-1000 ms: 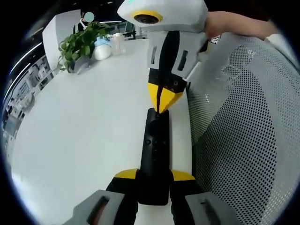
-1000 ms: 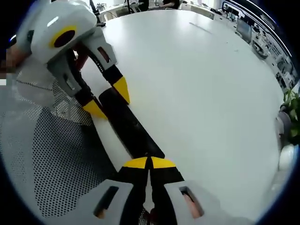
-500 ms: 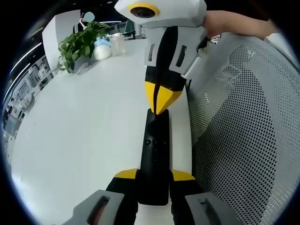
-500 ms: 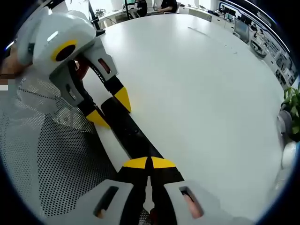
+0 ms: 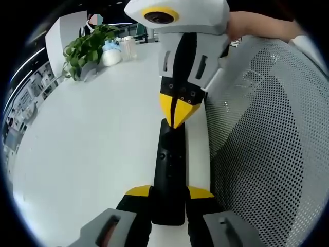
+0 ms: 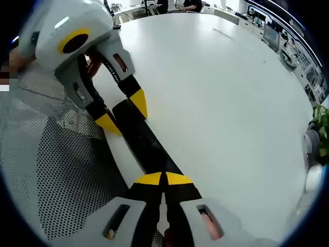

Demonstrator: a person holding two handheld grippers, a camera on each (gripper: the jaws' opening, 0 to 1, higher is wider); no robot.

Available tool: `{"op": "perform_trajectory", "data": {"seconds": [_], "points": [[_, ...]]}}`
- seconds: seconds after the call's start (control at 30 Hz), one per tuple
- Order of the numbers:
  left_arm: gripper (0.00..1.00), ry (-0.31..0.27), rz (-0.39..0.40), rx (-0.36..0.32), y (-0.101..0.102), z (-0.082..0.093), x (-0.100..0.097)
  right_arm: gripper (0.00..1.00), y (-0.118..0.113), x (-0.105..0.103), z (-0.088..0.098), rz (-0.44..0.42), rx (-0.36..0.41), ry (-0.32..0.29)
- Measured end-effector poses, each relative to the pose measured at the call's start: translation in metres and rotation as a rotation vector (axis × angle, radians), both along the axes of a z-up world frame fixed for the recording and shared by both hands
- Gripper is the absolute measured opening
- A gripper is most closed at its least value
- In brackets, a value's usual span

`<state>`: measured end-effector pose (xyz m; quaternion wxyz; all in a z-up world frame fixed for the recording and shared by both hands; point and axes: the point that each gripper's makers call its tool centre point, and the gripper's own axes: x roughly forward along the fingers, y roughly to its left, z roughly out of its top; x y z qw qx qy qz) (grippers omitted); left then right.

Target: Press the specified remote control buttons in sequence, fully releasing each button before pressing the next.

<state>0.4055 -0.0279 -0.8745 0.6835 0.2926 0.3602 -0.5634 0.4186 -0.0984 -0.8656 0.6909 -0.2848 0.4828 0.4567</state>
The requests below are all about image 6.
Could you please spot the grey plant pot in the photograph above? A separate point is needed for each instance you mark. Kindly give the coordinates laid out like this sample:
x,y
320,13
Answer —
x,y
311,141

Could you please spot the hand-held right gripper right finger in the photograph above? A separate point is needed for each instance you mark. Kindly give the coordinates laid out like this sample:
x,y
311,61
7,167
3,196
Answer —
x,y
187,221

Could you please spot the black remote control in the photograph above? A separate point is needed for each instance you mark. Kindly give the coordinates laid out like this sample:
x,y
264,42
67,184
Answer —
x,y
144,133

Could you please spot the green leafy plant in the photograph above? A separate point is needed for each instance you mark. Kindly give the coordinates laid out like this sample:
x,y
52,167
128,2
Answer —
x,y
322,139

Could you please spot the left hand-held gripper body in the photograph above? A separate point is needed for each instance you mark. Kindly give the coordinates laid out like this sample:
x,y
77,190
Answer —
x,y
66,23

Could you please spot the grey perforated mesh chair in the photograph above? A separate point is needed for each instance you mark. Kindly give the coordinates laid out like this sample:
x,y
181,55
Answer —
x,y
64,167

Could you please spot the grey office chair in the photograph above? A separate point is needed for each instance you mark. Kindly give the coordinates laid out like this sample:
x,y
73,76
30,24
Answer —
x,y
272,37

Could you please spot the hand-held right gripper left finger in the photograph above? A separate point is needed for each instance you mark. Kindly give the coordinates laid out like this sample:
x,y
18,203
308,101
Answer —
x,y
128,221

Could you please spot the white spray bottle blue top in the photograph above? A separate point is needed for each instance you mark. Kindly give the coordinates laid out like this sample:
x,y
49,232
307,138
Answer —
x,y
314,177

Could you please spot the person's left hand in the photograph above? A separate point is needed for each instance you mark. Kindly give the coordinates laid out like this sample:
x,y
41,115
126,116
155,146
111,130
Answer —
x,y
93,65

